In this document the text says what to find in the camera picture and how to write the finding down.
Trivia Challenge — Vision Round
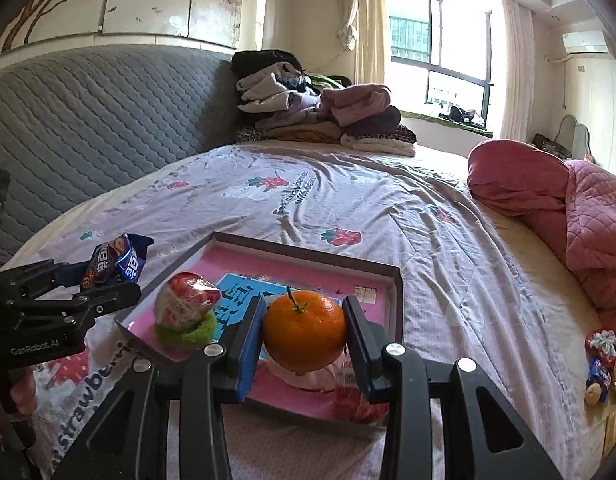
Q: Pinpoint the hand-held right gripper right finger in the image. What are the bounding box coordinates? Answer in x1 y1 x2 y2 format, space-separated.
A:
342 295 563 480

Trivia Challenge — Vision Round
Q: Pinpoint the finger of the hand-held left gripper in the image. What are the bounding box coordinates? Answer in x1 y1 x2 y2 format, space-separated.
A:
0 259 89 301
10 281 141 328

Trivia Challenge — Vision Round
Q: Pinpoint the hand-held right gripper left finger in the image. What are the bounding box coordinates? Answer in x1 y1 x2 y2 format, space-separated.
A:
50 296 269 480

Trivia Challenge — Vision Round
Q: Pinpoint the red orange snack pack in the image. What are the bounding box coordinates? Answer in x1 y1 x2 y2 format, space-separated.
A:
333 382 389 426

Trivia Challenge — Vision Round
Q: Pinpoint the green knitted ring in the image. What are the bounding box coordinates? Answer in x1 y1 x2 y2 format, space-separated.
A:
154 312 219 351

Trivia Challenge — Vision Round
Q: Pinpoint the blue cookie packet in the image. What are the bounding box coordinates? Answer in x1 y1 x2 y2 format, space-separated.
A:
80 232 155 291

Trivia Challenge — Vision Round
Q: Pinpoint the orange with stem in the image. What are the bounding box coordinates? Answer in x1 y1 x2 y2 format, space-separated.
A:
262 286 347 373

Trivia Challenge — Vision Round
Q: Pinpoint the white and red snack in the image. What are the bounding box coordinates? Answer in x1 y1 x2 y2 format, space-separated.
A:
153 271 223 341

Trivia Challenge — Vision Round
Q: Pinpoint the shallow grey cardboard box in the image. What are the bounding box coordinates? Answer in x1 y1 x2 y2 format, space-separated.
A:
113 231 405 441

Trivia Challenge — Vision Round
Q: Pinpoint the person's left hand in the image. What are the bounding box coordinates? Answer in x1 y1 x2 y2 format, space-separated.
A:
12 372 39 418

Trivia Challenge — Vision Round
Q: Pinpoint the pink and blue book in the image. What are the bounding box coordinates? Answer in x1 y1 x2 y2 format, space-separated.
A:
130 247 393 426

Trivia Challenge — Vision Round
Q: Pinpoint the strawberry printed bedsheet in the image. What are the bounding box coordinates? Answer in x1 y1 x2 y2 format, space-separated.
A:
0 142 616 480

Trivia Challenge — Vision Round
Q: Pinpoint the grey quilted headboard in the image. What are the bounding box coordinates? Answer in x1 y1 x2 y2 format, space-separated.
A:
0 45 243 266

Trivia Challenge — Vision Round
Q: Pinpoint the pink topped clothes pile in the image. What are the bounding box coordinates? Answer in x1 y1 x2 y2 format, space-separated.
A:
318 83 419 158

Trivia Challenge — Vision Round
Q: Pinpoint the small colourful toy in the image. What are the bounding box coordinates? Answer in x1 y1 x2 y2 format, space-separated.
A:
585 329 616 406

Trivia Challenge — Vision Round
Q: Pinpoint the green window seat mat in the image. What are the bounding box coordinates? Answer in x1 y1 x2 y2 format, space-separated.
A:
400 110 493 136

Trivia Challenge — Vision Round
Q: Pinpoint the pink quilt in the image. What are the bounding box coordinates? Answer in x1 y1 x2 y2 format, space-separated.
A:
466 139 616 356

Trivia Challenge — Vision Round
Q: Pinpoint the dark clothes heap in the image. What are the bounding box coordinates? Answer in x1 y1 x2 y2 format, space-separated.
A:
438 105 486 126

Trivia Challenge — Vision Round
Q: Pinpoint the tall pile of folded clothes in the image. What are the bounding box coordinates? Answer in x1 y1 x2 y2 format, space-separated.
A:
231 50 339 143

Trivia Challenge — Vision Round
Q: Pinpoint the dark patterned bag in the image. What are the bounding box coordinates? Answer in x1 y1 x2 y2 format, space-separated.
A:
532 132 572 157

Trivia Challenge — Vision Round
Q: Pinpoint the white framed mirror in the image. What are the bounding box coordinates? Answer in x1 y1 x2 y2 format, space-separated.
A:
558 114 588 158

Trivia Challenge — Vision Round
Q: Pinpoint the straight cream curtain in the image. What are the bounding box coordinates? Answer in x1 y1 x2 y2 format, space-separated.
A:
498 0 538 143

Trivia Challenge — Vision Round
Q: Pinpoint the window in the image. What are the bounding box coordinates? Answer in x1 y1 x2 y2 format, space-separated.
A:
385 0 493 131

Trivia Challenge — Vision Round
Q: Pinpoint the knotted cream curtain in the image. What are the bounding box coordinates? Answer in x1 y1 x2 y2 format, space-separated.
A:
338 0 386 88

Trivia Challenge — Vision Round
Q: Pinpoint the white air conditioner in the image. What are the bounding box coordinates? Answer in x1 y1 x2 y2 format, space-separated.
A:
562 30 611 56

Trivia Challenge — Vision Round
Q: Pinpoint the painted wall cabinet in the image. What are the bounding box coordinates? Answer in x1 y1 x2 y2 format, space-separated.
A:
0 0 246 51

